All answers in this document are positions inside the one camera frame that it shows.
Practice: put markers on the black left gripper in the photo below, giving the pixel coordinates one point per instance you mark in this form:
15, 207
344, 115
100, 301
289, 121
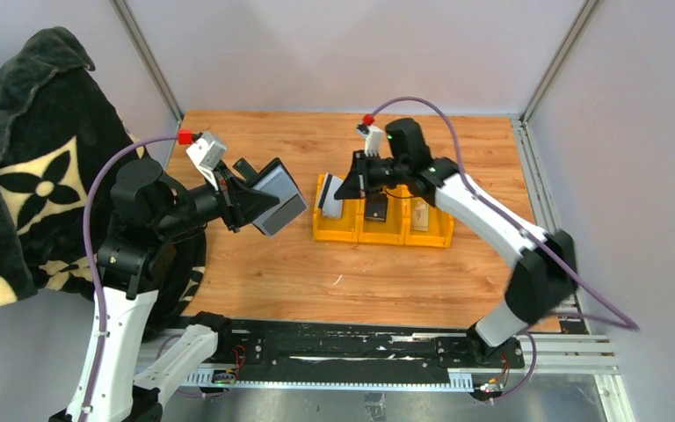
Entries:
238, 203

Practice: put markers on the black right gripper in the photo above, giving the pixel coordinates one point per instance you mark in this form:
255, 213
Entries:
359, 183

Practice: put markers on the silver card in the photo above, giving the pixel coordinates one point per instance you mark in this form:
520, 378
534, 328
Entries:
327, 204

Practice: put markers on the black leather card holder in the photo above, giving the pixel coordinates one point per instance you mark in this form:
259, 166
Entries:
277, 181

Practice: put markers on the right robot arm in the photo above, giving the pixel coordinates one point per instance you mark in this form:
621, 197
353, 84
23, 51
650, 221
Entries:
542, 262

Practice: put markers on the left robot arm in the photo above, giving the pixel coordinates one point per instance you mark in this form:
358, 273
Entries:
152, 216

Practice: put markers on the black VIP card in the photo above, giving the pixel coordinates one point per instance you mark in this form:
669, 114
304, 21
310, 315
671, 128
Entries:
376, 208

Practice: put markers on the yellow bin left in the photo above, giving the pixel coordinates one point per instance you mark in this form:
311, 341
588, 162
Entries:
346, 229

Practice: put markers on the yellow bin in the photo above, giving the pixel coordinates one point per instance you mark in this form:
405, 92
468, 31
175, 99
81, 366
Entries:
346, 229
439, 234
393, 230

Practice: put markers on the yellow bin middle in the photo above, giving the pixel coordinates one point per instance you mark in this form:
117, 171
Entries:
393, 230

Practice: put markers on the yellow bin right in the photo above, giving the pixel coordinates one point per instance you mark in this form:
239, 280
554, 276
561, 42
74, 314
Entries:
439, 234

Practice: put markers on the black floral blanket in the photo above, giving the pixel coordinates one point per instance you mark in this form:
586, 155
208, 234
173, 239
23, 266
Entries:
57, 131

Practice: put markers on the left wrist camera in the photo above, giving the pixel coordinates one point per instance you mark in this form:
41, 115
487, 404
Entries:
205, 154

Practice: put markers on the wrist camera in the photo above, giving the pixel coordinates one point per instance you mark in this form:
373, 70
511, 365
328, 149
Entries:
205, 154
372, 136

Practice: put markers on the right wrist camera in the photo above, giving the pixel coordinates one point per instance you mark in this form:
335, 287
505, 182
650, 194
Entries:
372, 136

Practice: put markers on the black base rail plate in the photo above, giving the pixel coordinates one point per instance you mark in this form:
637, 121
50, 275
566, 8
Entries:
302, 352

